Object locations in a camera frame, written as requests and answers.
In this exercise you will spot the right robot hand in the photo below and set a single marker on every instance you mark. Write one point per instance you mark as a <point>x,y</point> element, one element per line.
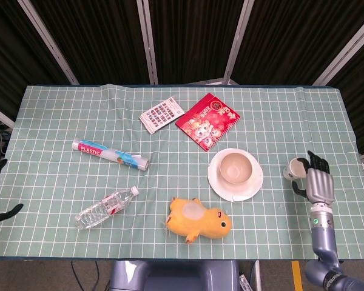
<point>320,188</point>

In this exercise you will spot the white cup with flower print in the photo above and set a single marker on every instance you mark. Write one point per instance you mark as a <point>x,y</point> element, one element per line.
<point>292,172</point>

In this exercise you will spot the beige bowl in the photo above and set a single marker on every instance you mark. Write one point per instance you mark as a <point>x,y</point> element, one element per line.
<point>235,169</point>

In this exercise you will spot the green checked tablecloth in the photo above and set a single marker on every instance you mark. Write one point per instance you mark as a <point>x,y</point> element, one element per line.
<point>63,121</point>

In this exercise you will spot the dark pleated curtain panel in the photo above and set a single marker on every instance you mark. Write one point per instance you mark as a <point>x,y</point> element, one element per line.
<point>94,39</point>
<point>291,39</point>
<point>9,60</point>
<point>194,39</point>

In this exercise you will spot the clear plastic water bottle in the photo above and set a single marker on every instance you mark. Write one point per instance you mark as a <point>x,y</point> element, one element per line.
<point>103,209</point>

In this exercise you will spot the plastic food wrap roll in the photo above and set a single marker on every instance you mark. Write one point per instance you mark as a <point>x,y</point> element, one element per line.
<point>109,154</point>

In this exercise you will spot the yellow plush toy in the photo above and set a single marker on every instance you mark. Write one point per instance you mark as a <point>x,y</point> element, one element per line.
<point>206,221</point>

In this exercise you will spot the red spiral notebook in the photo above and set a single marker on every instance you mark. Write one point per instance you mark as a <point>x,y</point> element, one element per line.
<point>206,124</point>

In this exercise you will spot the blue-grey robot torso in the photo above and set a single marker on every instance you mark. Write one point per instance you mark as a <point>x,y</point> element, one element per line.
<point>176,276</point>

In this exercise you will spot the white card pack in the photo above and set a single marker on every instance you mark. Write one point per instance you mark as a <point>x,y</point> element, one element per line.
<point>160,115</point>

